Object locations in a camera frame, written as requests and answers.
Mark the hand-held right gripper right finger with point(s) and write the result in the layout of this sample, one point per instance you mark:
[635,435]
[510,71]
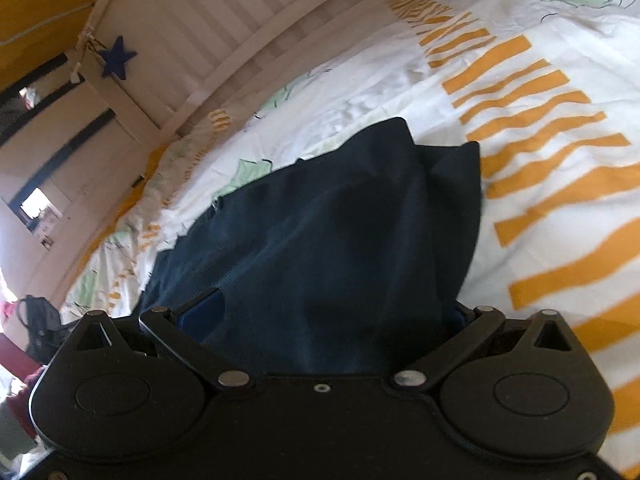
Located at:
[459,318]

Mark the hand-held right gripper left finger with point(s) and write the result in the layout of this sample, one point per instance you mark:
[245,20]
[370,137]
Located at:
[206,309]

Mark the dark navy garment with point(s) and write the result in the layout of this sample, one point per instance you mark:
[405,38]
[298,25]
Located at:
[325,235]

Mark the black backpack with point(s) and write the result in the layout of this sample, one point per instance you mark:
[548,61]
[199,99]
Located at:
[42,325]

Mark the white orange printed duvet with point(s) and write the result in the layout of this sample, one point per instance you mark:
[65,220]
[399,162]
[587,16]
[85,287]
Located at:
[380,90]

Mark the blue star decoration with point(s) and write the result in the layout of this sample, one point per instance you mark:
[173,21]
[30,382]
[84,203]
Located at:
[116,60]

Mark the white slatted bed frame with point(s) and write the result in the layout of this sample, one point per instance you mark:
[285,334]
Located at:
[200,25]

